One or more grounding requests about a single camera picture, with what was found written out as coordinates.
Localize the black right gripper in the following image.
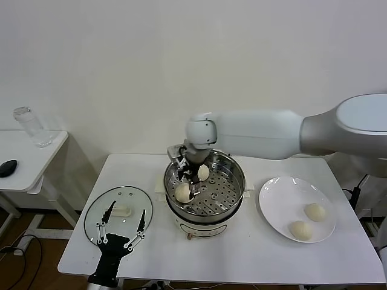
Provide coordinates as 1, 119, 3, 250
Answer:
176, 159, 203, 199

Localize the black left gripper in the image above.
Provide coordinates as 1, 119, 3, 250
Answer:
96, 200, 146, 280

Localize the white steamed baozi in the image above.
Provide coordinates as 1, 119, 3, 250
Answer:
196, 164, 211, 182
289, 220, 314, 242
303, 202, 327, 222
174, 182, 193, 204

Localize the glass pot lid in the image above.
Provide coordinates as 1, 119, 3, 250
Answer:
83, 186, 153, 242

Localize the perforated steel steamer basket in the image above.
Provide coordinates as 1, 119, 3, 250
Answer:
154, 147, 255, 224

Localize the white oval plate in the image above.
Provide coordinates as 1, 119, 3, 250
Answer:
258, 176, 336, 243

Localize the white side table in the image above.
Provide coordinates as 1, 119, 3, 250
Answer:
0, 129, 80, 239

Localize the black computer mouse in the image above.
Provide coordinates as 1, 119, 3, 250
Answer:
0, 159, 18, 178

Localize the clear glass bottle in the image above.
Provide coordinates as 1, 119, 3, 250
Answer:
12, 106, 53, 149

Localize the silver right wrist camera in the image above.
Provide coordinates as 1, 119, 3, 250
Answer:
167, 144, 188, 166

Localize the black floor cable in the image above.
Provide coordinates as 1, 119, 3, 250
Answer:
0, 234, 43, 290

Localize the black cable with plug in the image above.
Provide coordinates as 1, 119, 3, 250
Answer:
341, 173, 369, 212

